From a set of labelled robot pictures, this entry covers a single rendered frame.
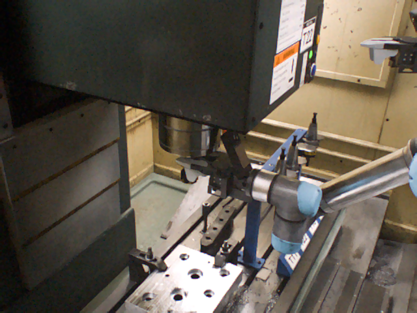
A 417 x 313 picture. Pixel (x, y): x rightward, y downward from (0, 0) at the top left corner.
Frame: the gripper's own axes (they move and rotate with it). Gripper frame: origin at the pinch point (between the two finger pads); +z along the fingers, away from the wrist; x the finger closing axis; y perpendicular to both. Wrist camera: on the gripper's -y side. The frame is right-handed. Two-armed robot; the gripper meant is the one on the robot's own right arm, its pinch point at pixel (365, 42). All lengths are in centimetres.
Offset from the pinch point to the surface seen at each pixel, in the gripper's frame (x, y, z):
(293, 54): -15.6, -0.5, 22.1
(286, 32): -21.6, -6.7, 25.5
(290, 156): 11.9, 39.9, 12.8
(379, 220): 41, 86, -36
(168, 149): -21, 21, 51
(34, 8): -9, -8, 82
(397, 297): 10, 100, -35
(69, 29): -14, -5, 73
